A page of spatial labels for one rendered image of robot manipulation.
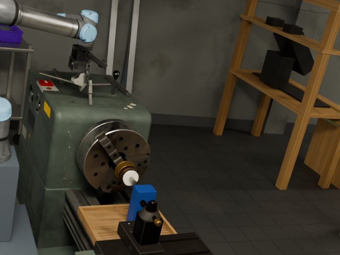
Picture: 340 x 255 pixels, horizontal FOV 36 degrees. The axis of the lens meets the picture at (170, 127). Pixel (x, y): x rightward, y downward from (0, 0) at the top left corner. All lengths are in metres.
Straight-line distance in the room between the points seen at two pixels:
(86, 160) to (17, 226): 0.42
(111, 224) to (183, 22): 3.81
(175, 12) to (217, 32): 0.57
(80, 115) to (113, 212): 0.46
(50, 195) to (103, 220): 0.35
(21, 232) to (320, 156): 4.08
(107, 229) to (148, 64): 3.72
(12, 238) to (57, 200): 0.31
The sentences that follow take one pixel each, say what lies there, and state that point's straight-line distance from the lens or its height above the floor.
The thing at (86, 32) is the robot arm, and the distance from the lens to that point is 2.17.
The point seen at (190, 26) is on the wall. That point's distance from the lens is 5.84.
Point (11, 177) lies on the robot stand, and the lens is 2.18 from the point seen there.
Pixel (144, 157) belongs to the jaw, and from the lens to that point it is 2.38.
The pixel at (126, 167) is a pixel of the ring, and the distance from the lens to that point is 2.25.
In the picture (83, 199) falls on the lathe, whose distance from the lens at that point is 2.51.
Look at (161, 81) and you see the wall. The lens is 5.90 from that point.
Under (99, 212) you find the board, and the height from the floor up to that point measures 0.89.
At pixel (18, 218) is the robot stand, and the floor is 0.75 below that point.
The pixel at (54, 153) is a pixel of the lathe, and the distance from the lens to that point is 2.43.
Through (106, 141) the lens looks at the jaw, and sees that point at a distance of 2.28.
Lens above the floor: 2.08
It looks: 20 degrees down
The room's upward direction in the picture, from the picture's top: 13 degrees clockwise
